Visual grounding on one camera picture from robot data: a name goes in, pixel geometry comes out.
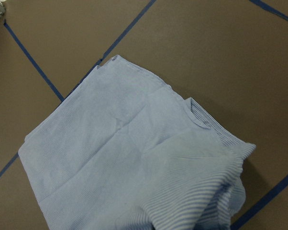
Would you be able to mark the light blue striped shirt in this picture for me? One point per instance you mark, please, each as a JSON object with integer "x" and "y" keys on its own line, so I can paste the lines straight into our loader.
{"x": 124, "y": 151}

